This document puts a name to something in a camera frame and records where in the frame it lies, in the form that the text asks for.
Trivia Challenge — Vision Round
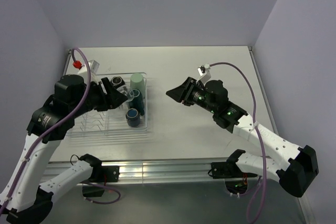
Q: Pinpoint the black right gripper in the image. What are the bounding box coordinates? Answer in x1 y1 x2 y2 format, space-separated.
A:
166 76 217 114

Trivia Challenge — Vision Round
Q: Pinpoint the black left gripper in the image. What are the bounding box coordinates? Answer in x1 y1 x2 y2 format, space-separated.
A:
71 77 128 117

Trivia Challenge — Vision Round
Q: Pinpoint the large clear glass cup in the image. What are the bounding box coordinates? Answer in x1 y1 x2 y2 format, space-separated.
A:
107 104 124 119

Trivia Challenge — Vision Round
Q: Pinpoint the black mug cream interior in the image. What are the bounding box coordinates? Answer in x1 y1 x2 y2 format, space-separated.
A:
110 76 125 88

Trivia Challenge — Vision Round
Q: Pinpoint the dark green mug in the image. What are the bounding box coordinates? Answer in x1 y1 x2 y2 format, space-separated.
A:
129 89 145 116

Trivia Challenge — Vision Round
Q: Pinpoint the light green plastic cup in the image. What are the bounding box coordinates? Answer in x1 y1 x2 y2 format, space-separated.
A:
130 72 146 98

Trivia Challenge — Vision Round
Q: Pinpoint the dark blue mug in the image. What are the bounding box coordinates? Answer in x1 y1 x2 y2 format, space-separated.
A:
125 108 140 127

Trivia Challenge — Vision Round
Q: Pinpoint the small clear glass cup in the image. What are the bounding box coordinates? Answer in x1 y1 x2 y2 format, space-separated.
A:
117 85 141 102

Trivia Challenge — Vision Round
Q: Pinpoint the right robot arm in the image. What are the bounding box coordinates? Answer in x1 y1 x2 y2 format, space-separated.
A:
166 77 319 198

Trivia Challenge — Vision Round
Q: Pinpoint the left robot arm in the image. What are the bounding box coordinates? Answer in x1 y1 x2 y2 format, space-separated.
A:
1 74 128 223

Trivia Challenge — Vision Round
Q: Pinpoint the clear wire dish rack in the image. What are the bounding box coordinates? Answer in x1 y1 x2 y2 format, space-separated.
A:
67 72 148 137

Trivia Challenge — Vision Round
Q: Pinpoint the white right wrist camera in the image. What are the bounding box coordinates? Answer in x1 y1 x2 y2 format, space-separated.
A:
197 64 211 84

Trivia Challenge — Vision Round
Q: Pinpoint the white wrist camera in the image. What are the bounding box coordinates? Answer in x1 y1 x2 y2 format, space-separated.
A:
197 64 211 84
72 60 100 78

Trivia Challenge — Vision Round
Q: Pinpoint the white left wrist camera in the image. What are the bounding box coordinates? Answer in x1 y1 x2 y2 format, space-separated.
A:
72 60 100 78

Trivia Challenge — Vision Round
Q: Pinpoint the aluminium rail frame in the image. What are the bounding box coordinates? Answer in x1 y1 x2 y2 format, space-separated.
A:
26 159 316 224

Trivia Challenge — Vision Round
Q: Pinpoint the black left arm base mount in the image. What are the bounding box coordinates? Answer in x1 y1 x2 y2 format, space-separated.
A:
82 165 120 198

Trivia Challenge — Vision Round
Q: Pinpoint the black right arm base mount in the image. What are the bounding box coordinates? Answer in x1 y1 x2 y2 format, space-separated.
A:
208 162 258 179

